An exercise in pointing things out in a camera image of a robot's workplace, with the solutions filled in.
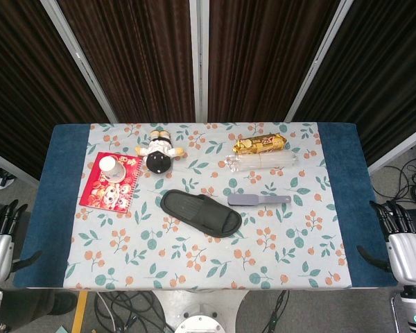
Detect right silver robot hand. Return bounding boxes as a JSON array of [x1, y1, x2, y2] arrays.
[[356, 200, 416, 287]]

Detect grey tool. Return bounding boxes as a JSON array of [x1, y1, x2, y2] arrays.
[[227, 194, 293, 207]]

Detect black slipper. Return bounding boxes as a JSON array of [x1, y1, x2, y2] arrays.
[[159, 189, 243, 239]]

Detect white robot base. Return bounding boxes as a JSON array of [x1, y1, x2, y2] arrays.
[[152, 289, 250, 333]]

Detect blue table cover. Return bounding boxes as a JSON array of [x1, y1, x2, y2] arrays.
[[12, 121, 398, 289]]

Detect yellow floor tape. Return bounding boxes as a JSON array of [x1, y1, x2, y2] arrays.
[[71, 290, 89, 333]]

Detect red cartoon notebook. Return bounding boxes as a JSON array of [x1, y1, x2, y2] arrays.
[[78, 151, 142, 214]]

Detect white paper cup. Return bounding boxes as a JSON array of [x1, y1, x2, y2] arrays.
[[99, 155, 127, 183]]

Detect golden biscuit packet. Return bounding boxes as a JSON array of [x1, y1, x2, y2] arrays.
[[232, 135, 286, 155]]

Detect plush doll with black head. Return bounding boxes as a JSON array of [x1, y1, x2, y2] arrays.
[[135, 129, 185, 176]]

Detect floral patterned tablecloth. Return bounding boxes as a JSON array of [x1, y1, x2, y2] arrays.
[[64, 121, 352, 291]]

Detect dark folding screen panel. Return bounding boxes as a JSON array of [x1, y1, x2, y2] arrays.
[[0, 0, 416, 181]]

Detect black floor cables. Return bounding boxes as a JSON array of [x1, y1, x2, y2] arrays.
[[369, 137, 416, 209]]

